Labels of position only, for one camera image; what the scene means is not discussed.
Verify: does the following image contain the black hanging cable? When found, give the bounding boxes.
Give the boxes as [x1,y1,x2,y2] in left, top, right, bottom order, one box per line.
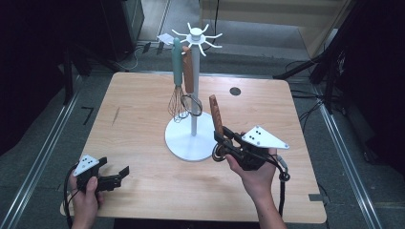
[213,0,221,36]

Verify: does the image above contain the wooden handled mesh strainer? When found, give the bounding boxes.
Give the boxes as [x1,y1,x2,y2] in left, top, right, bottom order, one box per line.
[180,46,203,117]

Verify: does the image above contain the white paper sheet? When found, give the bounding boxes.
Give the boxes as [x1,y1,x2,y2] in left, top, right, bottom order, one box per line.
[156,32,175,46]

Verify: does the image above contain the person's left hand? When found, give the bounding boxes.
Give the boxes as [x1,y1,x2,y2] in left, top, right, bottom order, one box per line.
[68,176,105,229]

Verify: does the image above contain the white utensil rack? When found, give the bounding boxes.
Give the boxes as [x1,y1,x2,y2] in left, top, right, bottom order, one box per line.
[164,22,224,162]

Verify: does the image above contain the wooden handled measuring cup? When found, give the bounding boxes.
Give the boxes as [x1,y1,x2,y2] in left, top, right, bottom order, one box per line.
[208,94,228,162]

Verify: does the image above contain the right hand-held gripper cable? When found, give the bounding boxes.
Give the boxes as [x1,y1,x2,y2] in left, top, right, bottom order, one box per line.
[270,154,291,218]

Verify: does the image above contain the black metal stand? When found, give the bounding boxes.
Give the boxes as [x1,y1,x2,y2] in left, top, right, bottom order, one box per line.
[272,0,352,115]
[61,47,94,106]

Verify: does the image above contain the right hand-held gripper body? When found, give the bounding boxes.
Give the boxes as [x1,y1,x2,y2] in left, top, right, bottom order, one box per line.
[224,125,290,171]

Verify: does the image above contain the metal floor rail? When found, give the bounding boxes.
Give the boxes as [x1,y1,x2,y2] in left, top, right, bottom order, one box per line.
[0,92,80,229]
[313,85,383,229]

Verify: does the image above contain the left hand-held gripper cable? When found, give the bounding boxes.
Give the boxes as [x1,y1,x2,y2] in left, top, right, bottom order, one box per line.
[62,163,79,229]

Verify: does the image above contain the white floor cable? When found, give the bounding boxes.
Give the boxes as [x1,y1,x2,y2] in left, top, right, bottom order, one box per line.
[114,47,139,72]

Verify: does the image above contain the light wooden cabinet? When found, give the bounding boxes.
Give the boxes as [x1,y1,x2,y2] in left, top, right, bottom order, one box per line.
[199,0,354,60]

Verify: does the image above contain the black cabinet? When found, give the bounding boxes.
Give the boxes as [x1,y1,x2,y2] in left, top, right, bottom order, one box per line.
[99,0,146,63]

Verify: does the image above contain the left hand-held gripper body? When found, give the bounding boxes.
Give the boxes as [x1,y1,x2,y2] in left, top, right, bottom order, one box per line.
[73,155,123,194]

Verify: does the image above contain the person's right hand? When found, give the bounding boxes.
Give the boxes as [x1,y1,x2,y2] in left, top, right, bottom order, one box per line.
[224,148,278,201]

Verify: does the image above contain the black floor cables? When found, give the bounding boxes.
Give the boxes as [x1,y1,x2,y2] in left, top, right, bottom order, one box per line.
[288,60,345,132]

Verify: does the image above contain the teal handled wire whisk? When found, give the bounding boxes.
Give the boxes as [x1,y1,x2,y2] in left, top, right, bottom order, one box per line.
[167,37,189,123]

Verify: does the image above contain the hand-held gripper cable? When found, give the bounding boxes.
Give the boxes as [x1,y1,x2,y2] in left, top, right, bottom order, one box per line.
[270,154,291,218]
[62,163,79,229]

